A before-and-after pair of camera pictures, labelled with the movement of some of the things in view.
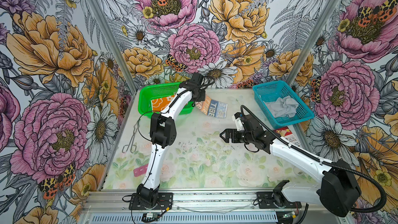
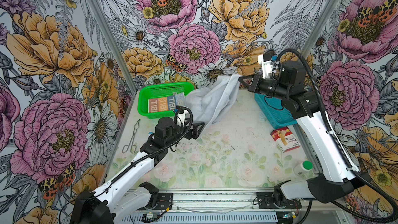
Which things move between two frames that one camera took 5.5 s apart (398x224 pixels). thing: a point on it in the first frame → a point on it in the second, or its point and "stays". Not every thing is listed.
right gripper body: [245, 137] → [269, 86]
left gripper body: [199, 96] → [179, 132]
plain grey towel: [285, 107] → [211, 104]
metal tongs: [131, 147] stays
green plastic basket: [151, 92] stays
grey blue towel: [212, 108] → [166, 103]
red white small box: [286, 134] stays
